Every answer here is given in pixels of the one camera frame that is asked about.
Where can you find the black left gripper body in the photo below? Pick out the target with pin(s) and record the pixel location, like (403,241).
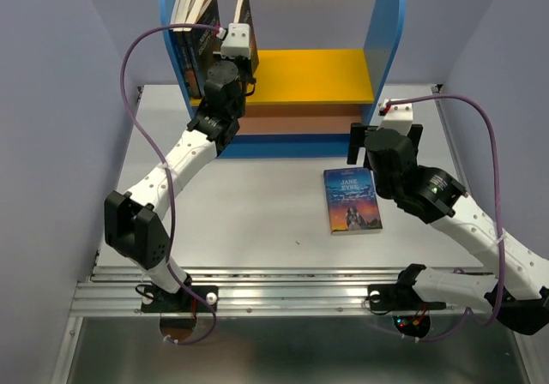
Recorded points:
(244,72)

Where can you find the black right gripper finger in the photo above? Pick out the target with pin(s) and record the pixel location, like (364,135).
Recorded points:
(356,142)
(414,135)

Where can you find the blue yellow wooden bookshelf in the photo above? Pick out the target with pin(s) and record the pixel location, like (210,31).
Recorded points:
(306,100)

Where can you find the Animal Farm book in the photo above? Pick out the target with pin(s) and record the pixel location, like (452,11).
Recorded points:
(179,44)

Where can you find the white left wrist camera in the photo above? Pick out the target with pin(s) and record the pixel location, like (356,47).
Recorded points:
(237,42)

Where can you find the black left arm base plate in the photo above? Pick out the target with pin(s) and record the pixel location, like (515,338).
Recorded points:
(157,301)

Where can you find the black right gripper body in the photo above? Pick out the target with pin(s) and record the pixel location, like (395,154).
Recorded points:
(382,188)

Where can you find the Nineteen Eighty-Four book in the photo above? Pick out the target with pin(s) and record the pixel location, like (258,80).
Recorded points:
(201,42)

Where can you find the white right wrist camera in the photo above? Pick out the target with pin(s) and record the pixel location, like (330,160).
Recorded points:
(398,117)

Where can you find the aluminium mounting rail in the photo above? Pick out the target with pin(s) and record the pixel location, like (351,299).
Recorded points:
(243,292)

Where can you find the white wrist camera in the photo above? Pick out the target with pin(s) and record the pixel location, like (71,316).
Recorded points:
(398,117)
(237,42)

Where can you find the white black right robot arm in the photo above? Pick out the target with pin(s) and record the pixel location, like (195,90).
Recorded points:
(514,284)

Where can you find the Jane Eyre book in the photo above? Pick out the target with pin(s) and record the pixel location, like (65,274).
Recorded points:
(351,201)

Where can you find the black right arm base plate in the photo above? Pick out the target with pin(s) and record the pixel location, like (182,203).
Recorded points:
(388,297)

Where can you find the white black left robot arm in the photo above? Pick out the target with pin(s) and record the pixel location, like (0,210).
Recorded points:
(134,219)

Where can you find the Three Days to See book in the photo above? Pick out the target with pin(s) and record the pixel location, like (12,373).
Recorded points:
(242,15)

